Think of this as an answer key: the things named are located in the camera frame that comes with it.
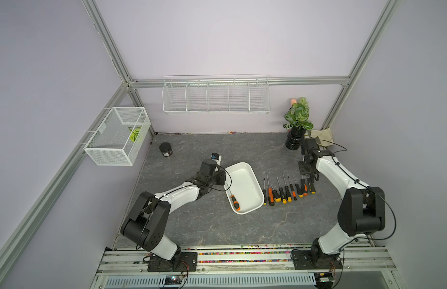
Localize short black yellow screwdriver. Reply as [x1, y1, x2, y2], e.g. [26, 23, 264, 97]
[272, 188, 281, 202]

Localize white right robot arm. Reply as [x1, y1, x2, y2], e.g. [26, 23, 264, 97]
[299, 138, 386, 258]

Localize cream work glove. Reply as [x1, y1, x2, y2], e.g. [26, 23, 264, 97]
[308, 128, 334, 147]

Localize aluminium rail base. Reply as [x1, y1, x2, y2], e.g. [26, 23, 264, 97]
[91, 242, 405, 289]

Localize long white wire shelf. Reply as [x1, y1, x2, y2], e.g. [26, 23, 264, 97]
[162, 75, 271, 114]

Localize white plastic storage box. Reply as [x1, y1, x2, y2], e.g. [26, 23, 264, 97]
[223, 162, 264, 215]

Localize white wire basket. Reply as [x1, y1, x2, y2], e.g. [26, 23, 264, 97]
[83, 107, 151, 166]

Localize slim black orange screwdriver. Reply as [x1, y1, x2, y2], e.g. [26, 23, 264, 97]
[288, 177, 297, 201]

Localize small black jar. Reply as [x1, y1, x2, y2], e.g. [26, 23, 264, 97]
[159, 142, 173, 157]

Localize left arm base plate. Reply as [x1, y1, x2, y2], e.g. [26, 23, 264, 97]
[147, 251, 198, 273]

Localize black yellow copper shaft screwdriver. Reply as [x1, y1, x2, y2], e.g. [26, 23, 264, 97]
[307, 176, 316, 194]

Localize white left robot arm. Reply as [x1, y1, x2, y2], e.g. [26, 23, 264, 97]
[120, 154, 226, 262]

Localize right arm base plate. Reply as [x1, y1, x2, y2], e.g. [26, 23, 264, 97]
[290, 249, 343, 270]

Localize green artificial plant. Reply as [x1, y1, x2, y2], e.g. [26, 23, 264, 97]
[283, 97, 314, 130]

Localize black yellow stubby screwdriver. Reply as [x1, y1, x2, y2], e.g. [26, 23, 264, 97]
[283, 175, 292, 202]

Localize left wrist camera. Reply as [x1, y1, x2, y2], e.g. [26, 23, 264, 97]
[211, 153, 222, 164]

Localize small black handle screwdriver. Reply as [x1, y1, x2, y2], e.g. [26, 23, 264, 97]
[293, 177, 304, 198]

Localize black glossy plant pot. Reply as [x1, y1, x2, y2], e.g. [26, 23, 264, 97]
[285, 126, 307, 151]

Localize black orange screwdriver in box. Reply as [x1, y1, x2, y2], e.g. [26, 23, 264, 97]
[227, 186, 241, 211]

